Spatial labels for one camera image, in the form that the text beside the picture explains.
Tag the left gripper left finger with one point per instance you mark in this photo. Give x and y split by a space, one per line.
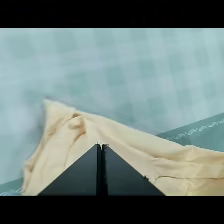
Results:
80 176

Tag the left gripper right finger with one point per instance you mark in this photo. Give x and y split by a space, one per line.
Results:
126 178

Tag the cream shirt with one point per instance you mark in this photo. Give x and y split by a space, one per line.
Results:
180 166

